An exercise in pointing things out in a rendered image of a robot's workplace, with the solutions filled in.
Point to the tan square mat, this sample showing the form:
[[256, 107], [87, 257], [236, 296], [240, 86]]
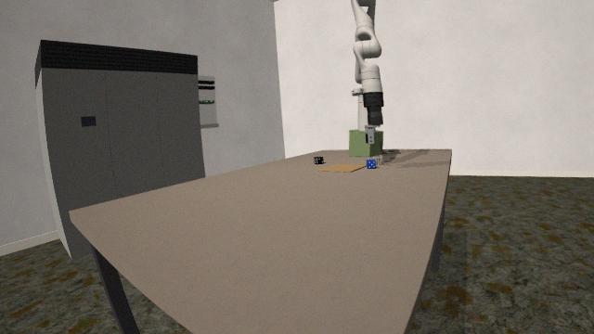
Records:
[[347, 168]]

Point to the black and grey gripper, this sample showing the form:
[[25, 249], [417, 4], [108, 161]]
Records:
[[373, 100]]

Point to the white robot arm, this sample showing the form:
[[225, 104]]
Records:
[[365, 49]]

